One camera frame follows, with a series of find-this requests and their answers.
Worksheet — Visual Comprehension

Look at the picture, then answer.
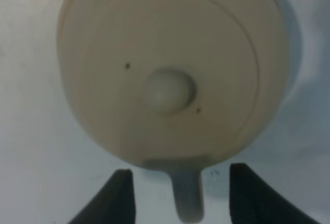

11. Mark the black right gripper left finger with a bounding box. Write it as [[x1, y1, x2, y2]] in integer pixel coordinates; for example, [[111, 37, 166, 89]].
[[70, 169, 136, 224]]

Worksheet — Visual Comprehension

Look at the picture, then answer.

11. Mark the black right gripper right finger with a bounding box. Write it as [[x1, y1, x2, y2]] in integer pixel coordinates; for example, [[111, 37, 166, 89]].
[[229, 163, 317, 224]]

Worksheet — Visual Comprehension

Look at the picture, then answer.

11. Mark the beige ceramic teapot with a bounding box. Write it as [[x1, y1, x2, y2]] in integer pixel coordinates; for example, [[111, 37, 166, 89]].
[[57, 0, 289, 223]]

